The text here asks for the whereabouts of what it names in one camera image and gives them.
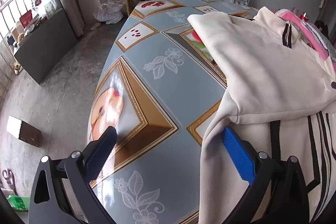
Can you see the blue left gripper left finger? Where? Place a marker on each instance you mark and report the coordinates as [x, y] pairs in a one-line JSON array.
[[97, 152]]

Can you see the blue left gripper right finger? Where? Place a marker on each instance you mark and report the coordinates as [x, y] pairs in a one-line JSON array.
[[240, 155]]

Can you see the cream zip-up hoodie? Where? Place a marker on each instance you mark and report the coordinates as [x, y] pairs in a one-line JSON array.
[[280, 100]]

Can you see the brown cardboard box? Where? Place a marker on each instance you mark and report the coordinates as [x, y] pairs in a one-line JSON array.
[[23, 131]]

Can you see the blue patterned tablecloth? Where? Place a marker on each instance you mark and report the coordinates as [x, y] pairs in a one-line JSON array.
[[160, 88]]

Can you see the dark grey low cabinet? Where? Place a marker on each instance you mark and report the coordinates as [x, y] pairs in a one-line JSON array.
[[43, 48]]

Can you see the pink floral fleece blanket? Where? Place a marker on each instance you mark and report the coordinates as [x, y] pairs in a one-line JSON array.
[[317, 40]]

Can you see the white plastic bag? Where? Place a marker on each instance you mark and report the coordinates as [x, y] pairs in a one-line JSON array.
[[110, 12]]

